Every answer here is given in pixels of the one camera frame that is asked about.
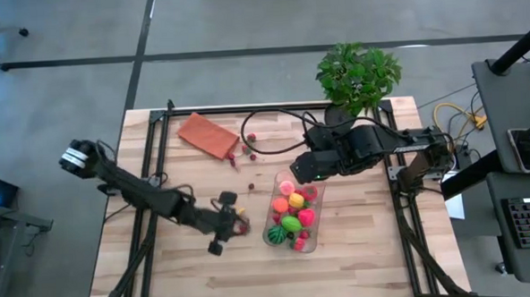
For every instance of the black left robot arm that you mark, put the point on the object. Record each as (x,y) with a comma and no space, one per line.
(137,194)

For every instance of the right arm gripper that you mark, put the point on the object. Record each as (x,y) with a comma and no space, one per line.
(308,169)

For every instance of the black plant pot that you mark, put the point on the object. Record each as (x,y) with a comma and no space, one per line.
(335,116)

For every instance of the green leafy plant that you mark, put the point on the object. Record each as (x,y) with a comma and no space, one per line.
(356,77)

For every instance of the orange toy fruit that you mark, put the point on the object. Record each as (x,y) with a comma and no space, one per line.
(280,205)

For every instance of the green toy watermelon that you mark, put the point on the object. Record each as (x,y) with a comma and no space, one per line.
(277,234)

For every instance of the dark red toy cherry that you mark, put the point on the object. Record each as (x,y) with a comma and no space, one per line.
(251,186)

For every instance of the black phone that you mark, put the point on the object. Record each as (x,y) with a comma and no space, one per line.
(527,152)

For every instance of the small yellow toy banana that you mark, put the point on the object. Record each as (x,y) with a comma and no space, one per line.
(241,210)

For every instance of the yellow toy fruit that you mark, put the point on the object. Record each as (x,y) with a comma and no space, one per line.
(296,200)

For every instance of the clear plastic container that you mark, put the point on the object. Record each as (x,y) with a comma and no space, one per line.
(269,188)

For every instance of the pale peach toy fruit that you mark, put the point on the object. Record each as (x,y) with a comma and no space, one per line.
(287,187)

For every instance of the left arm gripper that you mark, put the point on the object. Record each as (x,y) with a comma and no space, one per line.
(214,222)

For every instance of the white paper sheet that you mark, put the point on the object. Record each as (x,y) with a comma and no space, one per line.
(456,207)

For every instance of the red toy tomato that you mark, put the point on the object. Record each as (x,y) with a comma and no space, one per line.
(306,217)

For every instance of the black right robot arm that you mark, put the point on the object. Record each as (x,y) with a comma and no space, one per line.
(368,144)

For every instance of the small red toy radish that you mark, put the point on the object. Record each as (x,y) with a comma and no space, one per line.
(232,160)

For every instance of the green toy apple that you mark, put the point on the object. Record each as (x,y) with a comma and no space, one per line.
(291,223)

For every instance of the orange folded cloth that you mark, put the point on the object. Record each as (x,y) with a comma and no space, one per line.
(206,135)

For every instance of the red toy bell pepper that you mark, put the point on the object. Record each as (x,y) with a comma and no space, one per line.
(298,244)

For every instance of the black pole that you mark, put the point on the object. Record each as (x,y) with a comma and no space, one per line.
(518,48)

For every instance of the leafy toy strawberry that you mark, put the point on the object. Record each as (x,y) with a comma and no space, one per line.
(242,228)

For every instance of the dark green small toy fruit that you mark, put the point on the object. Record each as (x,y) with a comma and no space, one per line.
(290,235)

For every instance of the small toy strawberry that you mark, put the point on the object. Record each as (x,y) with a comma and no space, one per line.
(276,217)
(251,138)
(303,234)
(246,149)

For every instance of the small red toy cherry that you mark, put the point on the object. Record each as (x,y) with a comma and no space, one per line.
(253,157)

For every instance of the grey side desk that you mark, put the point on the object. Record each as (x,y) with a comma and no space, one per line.
(505,98)

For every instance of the black aluminium rig frame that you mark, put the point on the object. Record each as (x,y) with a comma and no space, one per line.
(209,110)

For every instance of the grey metal stand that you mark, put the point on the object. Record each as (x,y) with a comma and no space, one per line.
(12,217)

